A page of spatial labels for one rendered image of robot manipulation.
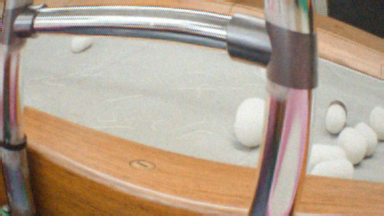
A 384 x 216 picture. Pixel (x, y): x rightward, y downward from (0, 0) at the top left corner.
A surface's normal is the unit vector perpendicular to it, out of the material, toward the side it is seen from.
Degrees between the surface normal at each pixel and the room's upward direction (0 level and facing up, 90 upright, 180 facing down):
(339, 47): 45
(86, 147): 0
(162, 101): 0
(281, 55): 90
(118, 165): 0
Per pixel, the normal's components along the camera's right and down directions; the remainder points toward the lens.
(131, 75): 0.05, -0.94
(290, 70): -0.29, 0.29
